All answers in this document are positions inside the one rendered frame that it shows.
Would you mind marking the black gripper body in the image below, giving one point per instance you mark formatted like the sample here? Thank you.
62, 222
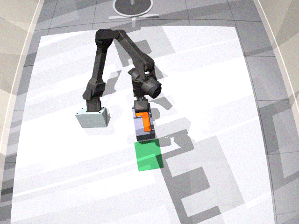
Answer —
142, 105

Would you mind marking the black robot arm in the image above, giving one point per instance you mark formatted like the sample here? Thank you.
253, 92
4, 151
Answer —
141, 61

